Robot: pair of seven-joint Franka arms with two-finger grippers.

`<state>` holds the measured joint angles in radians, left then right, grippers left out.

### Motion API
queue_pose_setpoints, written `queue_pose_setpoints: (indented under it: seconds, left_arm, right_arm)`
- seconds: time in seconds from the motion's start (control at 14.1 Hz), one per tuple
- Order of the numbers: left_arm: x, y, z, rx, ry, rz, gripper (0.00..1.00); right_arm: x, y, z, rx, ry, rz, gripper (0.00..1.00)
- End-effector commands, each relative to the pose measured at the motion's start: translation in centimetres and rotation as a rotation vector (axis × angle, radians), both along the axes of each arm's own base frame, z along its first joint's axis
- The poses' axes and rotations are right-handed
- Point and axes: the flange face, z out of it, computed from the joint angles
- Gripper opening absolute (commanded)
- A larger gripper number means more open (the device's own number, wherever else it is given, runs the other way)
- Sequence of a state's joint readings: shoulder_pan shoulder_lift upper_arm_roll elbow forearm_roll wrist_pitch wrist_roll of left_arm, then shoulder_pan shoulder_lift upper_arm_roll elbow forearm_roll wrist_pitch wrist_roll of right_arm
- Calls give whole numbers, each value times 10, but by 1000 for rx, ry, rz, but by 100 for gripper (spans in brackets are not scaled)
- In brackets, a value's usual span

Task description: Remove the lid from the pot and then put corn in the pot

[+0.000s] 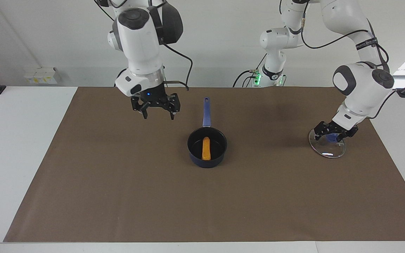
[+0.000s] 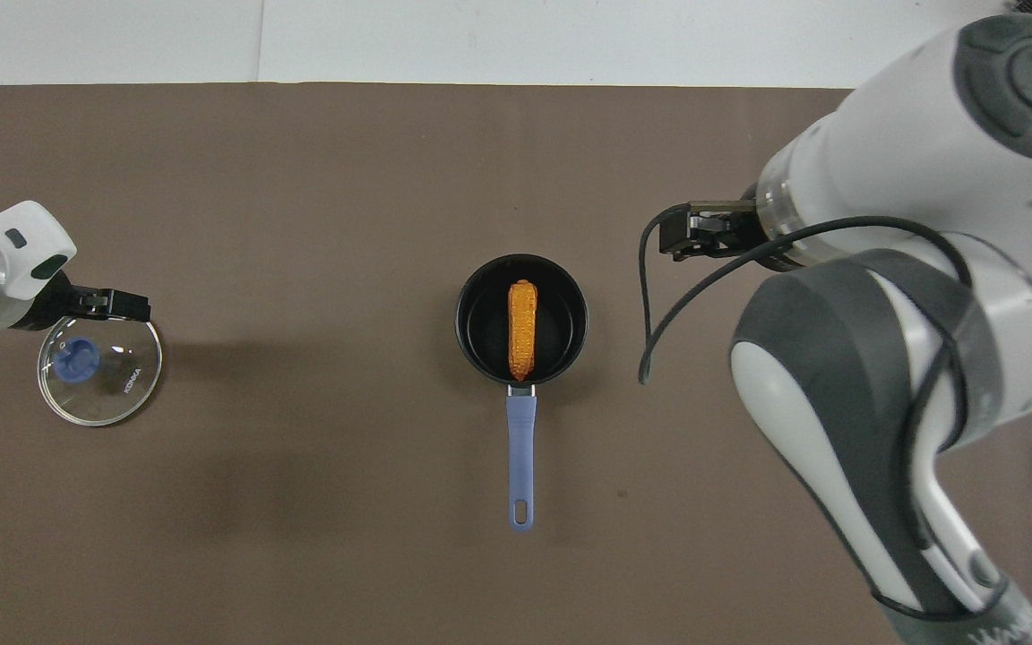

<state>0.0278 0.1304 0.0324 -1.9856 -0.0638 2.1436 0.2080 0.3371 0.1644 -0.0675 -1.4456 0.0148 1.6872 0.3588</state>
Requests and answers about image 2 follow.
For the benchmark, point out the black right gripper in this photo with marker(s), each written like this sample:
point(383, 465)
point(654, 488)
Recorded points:
point(735, 235)

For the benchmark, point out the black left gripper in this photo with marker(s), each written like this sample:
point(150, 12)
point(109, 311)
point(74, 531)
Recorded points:
point(50, 300)

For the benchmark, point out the glass lid blue knob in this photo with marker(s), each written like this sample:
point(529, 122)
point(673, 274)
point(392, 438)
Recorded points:
point(113, 385)

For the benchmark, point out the orange corn cob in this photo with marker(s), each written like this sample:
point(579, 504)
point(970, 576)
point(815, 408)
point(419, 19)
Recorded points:
point(522, 327)

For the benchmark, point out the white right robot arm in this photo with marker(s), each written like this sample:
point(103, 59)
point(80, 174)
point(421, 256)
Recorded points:
point(883, 161)

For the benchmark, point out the brown table mat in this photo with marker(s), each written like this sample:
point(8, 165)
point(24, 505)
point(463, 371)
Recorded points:
point(301, 224)

